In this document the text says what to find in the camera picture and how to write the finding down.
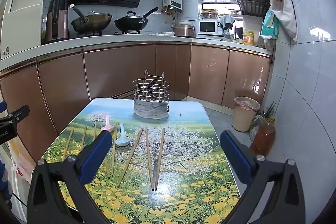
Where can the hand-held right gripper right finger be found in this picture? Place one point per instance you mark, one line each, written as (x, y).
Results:
(235, 158)

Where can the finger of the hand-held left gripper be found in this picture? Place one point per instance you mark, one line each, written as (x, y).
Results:
(17, 113)

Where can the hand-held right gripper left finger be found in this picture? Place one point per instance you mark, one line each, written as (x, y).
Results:
(95, 153)

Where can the row of chopsticks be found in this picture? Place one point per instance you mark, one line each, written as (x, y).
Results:
(148, 155)

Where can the pink plastic spoon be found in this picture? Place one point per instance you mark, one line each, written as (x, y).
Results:
(106, 127)

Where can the light blue plastic spoon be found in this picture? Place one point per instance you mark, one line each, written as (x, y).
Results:
(122, 141)

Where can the large amber oil bottle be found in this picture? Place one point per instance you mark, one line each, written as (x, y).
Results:
(262, 138)

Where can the red white plastic bag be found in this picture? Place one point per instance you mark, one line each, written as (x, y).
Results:
(22, 170)

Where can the beige trash bin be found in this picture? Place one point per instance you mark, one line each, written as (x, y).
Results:
(244, 119)

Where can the plastic bag with green onions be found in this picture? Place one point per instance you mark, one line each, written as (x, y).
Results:
(258, 121)

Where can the grey cloth wrap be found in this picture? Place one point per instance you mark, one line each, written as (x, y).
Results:
(151, 111)

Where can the brown base cabinets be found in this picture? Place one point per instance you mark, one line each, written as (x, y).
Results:
(118, 69)

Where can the brown kitchen appliance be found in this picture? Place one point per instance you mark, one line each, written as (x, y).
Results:
(61, 27)

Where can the white kitchen countertop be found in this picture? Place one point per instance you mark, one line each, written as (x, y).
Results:
(105, 41)

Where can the bronze wok with lid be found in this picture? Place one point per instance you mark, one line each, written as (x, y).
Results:
(92, 22)

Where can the gas stove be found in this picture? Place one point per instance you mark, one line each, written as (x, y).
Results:
(105, 34)

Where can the yellow oil bottle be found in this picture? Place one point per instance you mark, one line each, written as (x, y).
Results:
(248, 37)

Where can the black wok with lid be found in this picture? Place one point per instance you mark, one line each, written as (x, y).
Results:
(131, 24)

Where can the white microwave oven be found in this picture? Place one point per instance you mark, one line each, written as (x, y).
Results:
(206, 27)

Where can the teal tissue pack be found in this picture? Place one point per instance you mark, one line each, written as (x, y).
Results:
(269, 26)

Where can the brown rice cooker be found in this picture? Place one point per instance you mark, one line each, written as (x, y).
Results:
(183, 31)

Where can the white plate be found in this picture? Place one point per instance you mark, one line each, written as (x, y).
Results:
(165, 33)

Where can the blue grey towel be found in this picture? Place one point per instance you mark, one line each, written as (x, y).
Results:
(226, 19)

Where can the steel pot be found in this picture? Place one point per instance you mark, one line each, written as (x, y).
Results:
(210, 14)

